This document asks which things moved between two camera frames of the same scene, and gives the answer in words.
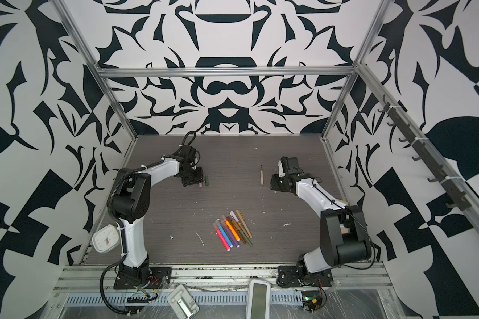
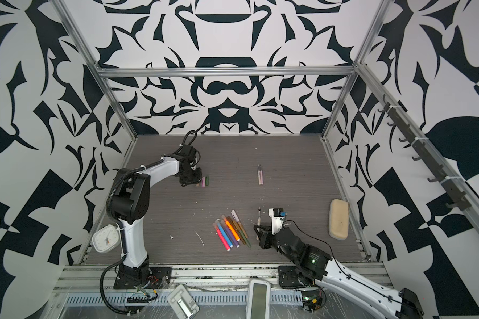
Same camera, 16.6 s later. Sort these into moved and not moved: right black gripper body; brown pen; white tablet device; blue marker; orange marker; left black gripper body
Moved: brown pen; right black gripper body
Not moved: left black gripper body; blue marker; orange marker; white tablet device
